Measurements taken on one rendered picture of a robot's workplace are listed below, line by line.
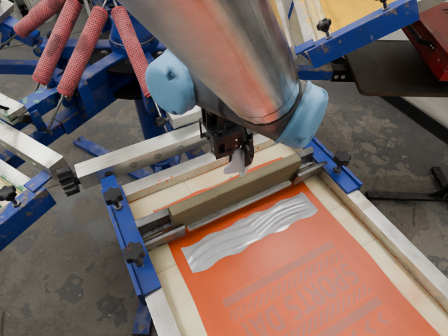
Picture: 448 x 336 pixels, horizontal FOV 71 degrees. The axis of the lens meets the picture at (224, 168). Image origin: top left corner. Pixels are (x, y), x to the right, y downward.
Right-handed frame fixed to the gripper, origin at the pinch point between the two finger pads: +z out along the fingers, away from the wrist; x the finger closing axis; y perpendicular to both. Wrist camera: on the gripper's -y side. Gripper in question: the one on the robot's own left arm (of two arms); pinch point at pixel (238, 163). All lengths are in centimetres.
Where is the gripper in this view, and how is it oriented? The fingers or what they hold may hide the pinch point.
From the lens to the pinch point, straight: 70.6
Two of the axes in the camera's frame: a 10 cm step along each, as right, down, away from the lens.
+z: 0.1, 6.4, 7.7
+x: 4.8, 6.7, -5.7
